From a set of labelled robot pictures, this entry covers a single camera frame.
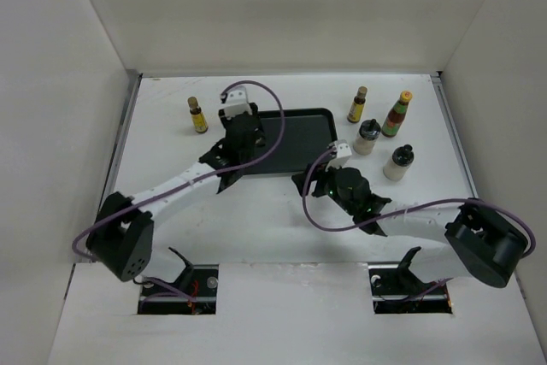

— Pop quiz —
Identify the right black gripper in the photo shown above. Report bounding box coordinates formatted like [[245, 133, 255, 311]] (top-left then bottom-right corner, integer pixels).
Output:
[[291, 156, 357, 215]]

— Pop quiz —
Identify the yellow-label bottle tan cap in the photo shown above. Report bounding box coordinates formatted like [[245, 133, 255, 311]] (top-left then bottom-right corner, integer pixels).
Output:
[[187, 97, 209, 133]]

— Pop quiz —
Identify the yellow-label bottle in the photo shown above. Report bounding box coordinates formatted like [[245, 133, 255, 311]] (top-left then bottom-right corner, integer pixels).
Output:
[[347, 86, 368, 123]]

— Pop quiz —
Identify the white shaker black lid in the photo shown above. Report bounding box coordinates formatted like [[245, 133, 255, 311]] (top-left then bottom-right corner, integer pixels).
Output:
[[353, 119, 381, 156]]

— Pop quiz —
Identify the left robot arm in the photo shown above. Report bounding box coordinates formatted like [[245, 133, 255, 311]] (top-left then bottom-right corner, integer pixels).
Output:
[[85, 103, 265, 296]]

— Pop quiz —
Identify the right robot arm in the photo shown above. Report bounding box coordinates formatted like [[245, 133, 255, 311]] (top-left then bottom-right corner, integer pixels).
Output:
[[291, 166, 531, 293]]

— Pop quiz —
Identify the black plastic tray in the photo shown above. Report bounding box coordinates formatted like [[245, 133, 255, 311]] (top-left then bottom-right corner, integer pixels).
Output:
[[244, 108, 338, 175]]

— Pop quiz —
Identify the red sauce bottle green label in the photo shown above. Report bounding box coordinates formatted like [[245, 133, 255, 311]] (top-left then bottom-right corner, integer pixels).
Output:
[[381, 91, 413, 138]]

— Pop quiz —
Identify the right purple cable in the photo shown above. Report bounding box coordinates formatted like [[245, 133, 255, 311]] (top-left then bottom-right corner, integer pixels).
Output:
[[301, 149, 537, 259]]

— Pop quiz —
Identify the purple cable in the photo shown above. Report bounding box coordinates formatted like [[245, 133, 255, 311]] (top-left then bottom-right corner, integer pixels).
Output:
[[301, 149, 537, 259], [71, 79, 286, 262]]

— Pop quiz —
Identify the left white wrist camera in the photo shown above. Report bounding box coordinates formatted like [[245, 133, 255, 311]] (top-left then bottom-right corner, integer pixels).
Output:
[[221, 85, 252, 120]]

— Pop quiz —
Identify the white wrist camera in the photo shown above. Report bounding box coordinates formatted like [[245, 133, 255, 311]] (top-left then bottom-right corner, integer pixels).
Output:
[[221, 85, 252, 120], [326, 139, 352, 169]]

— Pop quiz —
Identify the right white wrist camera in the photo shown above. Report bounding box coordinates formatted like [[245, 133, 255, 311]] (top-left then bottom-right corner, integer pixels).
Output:
[[326, 139, 352, 169]]

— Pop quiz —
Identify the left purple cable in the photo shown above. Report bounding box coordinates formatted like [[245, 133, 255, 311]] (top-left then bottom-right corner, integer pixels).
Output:
[[71, 79, 286, 262]]

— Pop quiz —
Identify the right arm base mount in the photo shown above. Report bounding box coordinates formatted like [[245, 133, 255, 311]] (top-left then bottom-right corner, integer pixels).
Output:
[[368, 247, 452, 315]]

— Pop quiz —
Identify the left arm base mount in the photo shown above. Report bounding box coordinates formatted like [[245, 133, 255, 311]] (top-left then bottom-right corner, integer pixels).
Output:
[[133, 247, 220, 315]]

